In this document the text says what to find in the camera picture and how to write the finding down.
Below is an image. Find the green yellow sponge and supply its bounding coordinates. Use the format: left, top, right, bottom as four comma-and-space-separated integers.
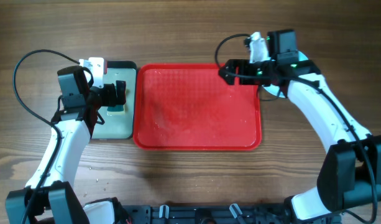
106, 90, 127, 116

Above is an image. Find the white plate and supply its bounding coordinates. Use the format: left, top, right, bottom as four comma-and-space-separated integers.
263, 85, 285, 98

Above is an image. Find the light blue plate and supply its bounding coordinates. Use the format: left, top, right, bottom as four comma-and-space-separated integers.
298, 50, 309, 61

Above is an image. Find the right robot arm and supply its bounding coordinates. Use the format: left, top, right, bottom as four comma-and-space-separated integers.
218, 59, 381, 223

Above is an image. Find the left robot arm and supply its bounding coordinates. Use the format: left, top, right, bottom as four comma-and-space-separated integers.
6, 81, 131, 223

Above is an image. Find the black water tray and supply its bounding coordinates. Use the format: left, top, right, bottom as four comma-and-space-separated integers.
92, 61, 137, 139

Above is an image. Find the red plastic tray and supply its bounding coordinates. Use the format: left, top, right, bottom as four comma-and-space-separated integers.
133, 63, 262, 151

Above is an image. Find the black mounting rail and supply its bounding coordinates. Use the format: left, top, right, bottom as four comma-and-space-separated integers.
123, 203, 291, 224

